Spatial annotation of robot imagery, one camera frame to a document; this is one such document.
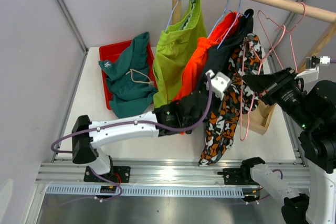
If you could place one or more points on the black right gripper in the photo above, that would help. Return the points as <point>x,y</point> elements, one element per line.
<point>261,82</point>

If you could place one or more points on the orange grey camouflage shorts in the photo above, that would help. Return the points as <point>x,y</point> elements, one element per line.
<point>221,125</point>

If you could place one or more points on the pink hanger of camouflage shorts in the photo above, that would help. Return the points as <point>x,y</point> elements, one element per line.
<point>250,79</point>

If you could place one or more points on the blue hanger of black shorts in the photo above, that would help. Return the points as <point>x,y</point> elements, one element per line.
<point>238,14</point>

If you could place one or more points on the black shorts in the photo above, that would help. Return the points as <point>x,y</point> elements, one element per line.
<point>218,59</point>

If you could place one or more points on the teal green shorts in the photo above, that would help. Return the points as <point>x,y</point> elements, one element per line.
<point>128,79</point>

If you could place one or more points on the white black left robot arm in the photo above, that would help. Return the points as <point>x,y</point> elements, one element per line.
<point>184,115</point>

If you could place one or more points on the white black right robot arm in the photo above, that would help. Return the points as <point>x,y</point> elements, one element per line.
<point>314,112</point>

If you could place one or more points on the blue hanger of orange shorts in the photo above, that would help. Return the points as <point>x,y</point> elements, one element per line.
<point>223,16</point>

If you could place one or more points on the lime green shorts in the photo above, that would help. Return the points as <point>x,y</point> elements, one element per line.
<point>175,47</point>

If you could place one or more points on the blue hanger of green shorts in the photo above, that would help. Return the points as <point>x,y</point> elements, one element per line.
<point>176,11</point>

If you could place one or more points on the wooden clothes rack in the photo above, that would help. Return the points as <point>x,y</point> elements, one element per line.
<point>256,117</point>

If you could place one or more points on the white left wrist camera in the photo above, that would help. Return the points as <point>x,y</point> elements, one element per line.
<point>220,83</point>

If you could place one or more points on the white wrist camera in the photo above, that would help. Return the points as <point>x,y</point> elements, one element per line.
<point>220,83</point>
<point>310,70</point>

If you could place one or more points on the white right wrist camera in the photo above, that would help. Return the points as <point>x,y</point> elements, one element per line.
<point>310,70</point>

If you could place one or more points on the aluminium mounting rail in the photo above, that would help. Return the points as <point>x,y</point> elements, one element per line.
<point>166,173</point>

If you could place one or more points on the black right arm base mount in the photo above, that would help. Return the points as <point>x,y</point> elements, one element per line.
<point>234,176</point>

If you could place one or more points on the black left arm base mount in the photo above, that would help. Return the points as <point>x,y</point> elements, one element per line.
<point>120,174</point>

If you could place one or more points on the slotted grey cable duct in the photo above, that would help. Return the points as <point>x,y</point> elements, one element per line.
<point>158,191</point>

